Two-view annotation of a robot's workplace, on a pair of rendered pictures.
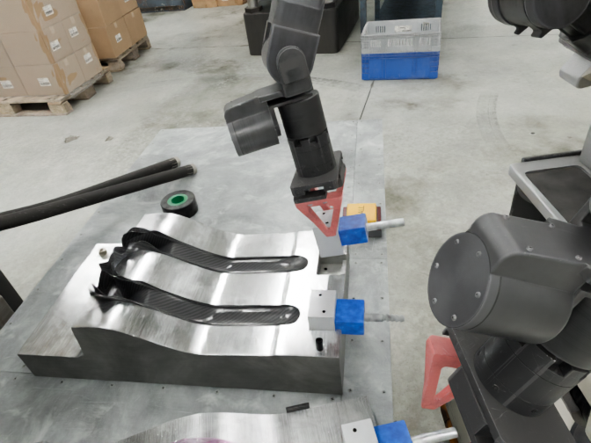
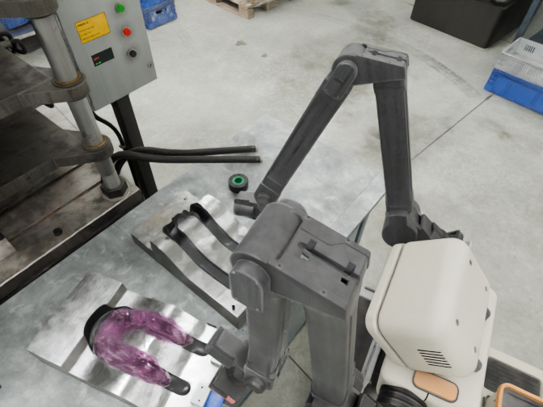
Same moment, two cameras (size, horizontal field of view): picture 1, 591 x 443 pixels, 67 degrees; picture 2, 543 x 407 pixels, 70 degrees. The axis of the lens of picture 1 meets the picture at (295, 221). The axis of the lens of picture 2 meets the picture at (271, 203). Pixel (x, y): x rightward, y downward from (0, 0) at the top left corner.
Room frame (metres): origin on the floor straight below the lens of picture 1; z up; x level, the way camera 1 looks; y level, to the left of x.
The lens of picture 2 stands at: (-0.04, -0.30, 1.94)
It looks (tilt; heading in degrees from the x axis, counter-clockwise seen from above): 50 degrees down; 25
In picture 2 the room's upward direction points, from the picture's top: 2 degrees clockwise
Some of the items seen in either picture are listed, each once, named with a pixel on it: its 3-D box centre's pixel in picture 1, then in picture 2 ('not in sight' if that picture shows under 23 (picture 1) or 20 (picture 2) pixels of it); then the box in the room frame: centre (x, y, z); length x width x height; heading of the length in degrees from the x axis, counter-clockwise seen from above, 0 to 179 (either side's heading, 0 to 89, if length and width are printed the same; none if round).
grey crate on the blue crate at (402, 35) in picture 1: (401, 36); (541, 65); (3.63, -1.06, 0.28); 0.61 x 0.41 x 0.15; 69
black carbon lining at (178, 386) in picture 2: not in sight; (144, 343); (0.17, 0.16, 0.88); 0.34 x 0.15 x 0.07; 94
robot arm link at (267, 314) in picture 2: not in sight; (268, 320); (0.18, -0.21, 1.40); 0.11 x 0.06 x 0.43; 179
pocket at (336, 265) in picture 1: (331, 271); not in sight; (0.52, -0.05, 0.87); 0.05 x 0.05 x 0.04; 77
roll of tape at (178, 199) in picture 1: (179, 205); (238, 183); (0.87, 0.26, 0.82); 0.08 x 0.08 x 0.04
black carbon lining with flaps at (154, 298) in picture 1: (193, 275); (208, 242); (0.52, 0.17, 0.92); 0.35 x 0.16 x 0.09; 77
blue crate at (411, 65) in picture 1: (400, 58); (531, 83); (3.63, -1.06, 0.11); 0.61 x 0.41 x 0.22; 69
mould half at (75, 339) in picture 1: (193, 291); (208, 246); (0.53, 0.18, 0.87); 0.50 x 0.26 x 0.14; 77
